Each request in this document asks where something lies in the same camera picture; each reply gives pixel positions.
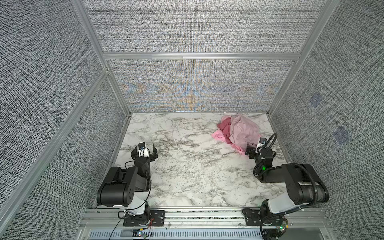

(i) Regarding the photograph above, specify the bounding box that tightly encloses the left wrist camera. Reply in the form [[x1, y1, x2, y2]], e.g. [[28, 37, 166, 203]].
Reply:
[[138, 142, 150, 157]]

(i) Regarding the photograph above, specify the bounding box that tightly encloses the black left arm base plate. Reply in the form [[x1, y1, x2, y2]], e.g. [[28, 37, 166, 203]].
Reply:
[[123, 210, 166, 228]]

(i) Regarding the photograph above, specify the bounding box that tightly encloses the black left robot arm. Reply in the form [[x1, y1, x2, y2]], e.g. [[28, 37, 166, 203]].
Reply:
[[97, 142, 158, 218]]

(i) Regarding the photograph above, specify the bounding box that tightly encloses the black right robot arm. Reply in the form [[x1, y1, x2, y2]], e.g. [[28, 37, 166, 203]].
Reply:
[[243, 145, 330, 225]]

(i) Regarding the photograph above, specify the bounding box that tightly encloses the dark magenta cloth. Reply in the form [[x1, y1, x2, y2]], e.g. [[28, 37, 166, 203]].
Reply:
[[217, 116, 232, 138]]

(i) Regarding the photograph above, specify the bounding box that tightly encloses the pale pink cloth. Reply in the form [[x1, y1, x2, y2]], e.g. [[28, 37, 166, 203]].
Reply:
[[229, 115, 262, 152]]

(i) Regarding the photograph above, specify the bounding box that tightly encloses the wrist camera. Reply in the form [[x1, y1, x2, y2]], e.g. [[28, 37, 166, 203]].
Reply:
[[256, 138, 267, 149], [138, 142, 150, 157]]

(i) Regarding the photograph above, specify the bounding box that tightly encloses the bright pink cloth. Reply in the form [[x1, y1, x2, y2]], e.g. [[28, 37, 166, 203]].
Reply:
[[211, 130, 249, 155]]

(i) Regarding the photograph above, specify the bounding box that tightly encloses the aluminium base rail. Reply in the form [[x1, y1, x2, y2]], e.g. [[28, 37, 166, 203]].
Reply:
[[75, 208, 337, 240]]

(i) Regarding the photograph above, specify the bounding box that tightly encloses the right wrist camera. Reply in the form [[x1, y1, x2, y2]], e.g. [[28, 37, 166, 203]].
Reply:
[[256, 138, 267, 149]]

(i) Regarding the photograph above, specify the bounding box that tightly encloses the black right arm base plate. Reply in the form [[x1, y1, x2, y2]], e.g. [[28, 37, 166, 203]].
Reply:
[[242, 208, 288, 231]]

